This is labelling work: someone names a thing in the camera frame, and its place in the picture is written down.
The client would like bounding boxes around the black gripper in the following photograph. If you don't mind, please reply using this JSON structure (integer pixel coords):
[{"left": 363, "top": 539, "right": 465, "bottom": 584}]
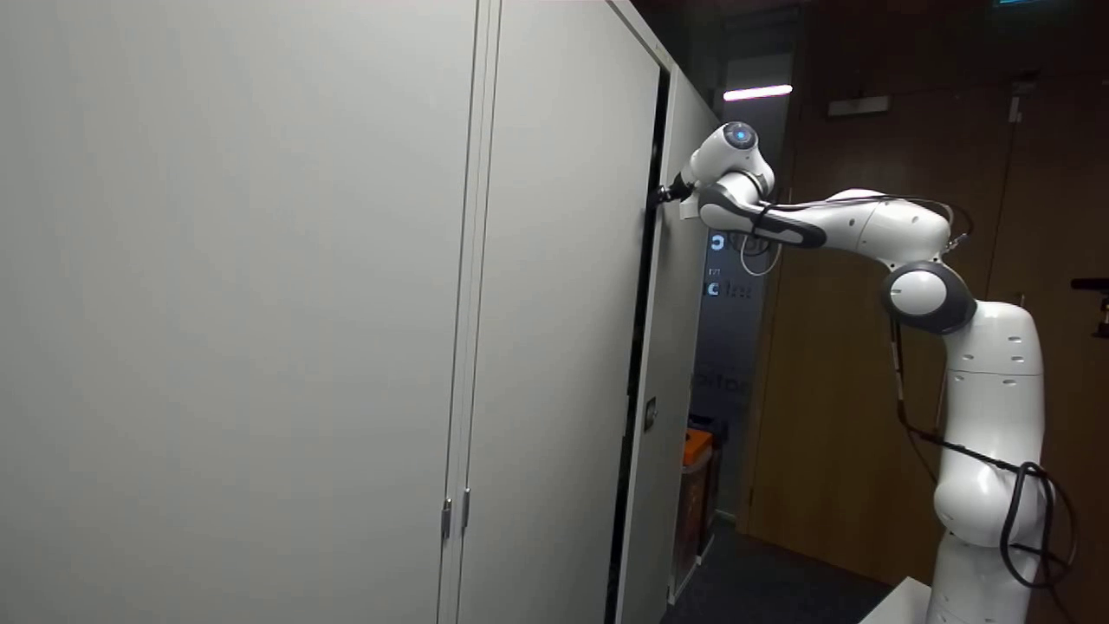
[{"left": 650, "top": 171, "right": 703, "bottom": 211}]

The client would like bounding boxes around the grey cabinet door perforated inside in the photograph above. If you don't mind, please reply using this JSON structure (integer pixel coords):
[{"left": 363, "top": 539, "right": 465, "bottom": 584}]
[{"left": 612, "top": 71, "right": 729, "bottom": 624}]

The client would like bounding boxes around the plain grey cabinet door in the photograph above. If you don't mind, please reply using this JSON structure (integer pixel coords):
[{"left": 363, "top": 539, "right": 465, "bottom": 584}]
[{"left": 451, "top": 0, "right": 667, "bottom": 624}]

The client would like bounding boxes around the ceiling strip light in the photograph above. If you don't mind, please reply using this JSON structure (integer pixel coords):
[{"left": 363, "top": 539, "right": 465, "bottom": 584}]
[{"left": 716, "top": 79, "right": 800, "bottom": 109}]

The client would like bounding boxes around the orange bin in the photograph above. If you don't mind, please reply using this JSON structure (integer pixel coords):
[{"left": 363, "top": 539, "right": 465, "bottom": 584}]
[{"left": 679, "top": 427, "right": 719, "bottom": 571}]

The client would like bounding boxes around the grey metal cabinet frame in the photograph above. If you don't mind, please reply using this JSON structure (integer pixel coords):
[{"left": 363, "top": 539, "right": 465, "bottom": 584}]
[{"left": 607, "top": 0, "right": 729, "bottom": 147}]

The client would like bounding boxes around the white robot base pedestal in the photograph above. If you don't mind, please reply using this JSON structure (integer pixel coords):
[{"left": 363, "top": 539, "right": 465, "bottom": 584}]
[{"left": 856, "top": 577, "right": 942, "bottom": 624}]

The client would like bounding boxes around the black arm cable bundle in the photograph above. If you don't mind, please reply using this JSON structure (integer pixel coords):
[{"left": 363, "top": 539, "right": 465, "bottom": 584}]
[{"left": 885, "top": 319, "right": 1082, "bottom": 598}]

